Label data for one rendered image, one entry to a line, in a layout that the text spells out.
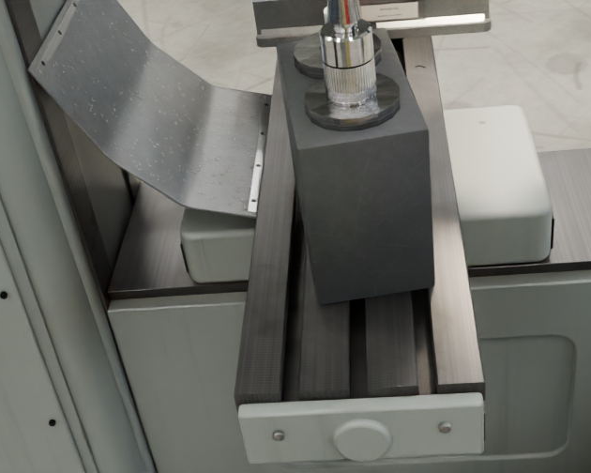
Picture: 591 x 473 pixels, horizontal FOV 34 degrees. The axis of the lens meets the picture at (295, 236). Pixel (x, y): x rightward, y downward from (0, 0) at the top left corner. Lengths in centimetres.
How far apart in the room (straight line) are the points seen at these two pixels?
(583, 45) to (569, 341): 221
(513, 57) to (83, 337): 236
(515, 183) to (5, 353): 73
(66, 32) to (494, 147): 60
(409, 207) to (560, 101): 230
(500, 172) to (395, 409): 54
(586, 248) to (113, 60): 69
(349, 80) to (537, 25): 282
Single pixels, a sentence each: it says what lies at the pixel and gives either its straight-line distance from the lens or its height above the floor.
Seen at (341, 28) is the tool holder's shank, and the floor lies 122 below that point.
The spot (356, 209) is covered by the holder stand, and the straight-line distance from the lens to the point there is 90.
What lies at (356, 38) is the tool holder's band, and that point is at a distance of 86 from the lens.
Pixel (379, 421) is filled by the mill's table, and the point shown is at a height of 92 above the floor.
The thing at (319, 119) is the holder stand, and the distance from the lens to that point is 88.
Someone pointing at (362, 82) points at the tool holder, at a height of 117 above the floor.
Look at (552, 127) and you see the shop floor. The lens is 305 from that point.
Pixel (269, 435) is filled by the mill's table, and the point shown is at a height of 91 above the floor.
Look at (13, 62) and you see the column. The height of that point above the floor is 112.
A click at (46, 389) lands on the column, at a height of 64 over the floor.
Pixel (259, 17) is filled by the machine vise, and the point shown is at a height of 99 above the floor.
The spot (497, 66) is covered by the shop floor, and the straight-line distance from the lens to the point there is 340.
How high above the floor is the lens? 159
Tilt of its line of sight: 37 degrees down
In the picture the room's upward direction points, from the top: 9 degrees counter-clockwise
